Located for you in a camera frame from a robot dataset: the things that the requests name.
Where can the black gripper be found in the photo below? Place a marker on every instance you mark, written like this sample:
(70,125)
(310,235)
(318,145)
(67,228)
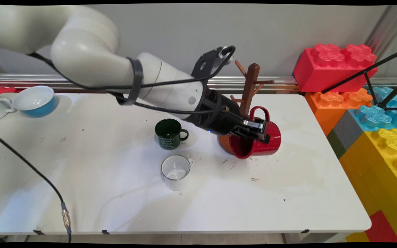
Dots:
(219,119)

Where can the red enamel mug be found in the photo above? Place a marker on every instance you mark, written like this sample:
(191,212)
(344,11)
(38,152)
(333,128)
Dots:
(271,144)

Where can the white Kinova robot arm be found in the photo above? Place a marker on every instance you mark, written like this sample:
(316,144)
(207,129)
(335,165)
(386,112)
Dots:
(81,51)

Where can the brown wooden mug tree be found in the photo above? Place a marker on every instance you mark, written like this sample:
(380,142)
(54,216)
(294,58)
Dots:
(252,86)

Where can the big orange toy brick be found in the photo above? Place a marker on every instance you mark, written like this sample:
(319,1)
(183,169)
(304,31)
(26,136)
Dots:
(326,110)

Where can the dark green enamel mug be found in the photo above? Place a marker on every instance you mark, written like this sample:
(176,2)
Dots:
(169,141)

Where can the big green toy brick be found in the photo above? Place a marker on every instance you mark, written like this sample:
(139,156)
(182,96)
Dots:
(336,146)

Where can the white enamel mug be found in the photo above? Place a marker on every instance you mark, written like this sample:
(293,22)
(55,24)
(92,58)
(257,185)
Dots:
(176,184)

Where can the big red toy brick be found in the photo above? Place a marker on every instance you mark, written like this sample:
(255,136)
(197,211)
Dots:
(322,69)

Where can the big light blue toy brick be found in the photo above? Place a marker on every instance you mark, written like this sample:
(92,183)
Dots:
(374,119)

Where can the black tripod legs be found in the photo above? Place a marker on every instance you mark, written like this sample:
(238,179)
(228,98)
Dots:
(367,71)

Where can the big yellow toy brick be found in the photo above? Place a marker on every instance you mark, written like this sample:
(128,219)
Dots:
(374,172)

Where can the flat red toy brick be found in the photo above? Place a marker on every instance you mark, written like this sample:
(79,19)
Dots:
(381,229)

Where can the blue bowl white inside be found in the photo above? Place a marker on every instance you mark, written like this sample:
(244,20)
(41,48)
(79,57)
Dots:
(43,110)

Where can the small red plastic piece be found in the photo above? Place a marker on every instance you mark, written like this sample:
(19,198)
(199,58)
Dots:
(5,90)

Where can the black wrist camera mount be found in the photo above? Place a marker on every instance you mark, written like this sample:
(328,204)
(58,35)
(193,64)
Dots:
(212,57)

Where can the aluminium frame post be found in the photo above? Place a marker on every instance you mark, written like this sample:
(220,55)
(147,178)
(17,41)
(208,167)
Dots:
(388,27)

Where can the aluminium rail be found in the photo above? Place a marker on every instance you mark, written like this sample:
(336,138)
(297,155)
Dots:
(19,82)

